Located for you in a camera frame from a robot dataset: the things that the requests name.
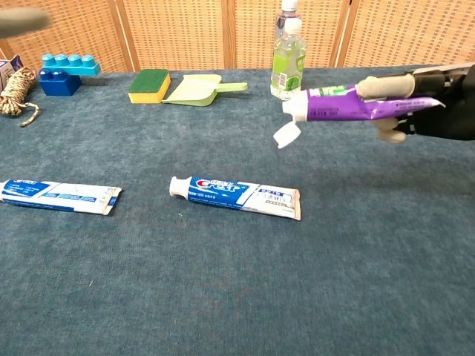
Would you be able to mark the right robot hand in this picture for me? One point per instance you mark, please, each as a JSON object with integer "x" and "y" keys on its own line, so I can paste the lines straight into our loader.
{"x": 445, "y": 118}

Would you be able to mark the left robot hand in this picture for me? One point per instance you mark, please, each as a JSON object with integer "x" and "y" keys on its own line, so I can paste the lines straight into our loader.
{"x": 18, "y": 20}

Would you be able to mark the purple toothpaste tube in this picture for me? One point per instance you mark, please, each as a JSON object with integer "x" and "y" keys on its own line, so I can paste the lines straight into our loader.
{"x": 334, "y": 107}

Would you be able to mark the crumpled blue white toothpaste tube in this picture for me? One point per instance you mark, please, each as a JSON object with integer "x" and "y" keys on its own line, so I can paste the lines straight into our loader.
{"x": 55, "y": 194}

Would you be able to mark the blue Crest toothpaste tube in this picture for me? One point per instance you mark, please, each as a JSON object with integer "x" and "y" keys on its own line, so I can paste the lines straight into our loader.
{"x": 222, "y": 191}

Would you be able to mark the long blue white carton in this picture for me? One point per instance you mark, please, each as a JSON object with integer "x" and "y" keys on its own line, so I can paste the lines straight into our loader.
{"x": 9, "y": 66}

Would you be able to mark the long light blue building block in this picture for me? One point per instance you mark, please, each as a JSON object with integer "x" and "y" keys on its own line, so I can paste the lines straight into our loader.
{"x": 70, "y": 66}

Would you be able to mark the dark blue building block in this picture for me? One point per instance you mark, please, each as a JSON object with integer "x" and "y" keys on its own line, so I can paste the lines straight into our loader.
{"x": 59, "y": 85}

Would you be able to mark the yellow green sponge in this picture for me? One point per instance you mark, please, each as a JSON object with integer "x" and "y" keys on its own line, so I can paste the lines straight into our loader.
{"x": 146, "y": 87}

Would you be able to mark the wicker folding screen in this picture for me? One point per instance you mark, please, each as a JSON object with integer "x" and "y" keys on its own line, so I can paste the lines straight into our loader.
{"x": 178, "y": 33}

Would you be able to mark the clear bottle green label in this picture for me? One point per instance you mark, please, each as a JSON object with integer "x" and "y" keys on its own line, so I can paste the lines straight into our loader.
{"x": 287, "y": 63}

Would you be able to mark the light green dustpan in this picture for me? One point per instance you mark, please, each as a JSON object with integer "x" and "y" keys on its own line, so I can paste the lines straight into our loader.
{"x": 193, "y": 92}

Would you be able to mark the clear bottle bluish label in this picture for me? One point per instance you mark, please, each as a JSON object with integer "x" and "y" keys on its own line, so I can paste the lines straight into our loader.
{"x": 284, "y": 16}

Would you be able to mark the teal table cloth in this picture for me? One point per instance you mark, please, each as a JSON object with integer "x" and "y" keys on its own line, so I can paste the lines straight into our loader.
{"x": 237, "y": 278}

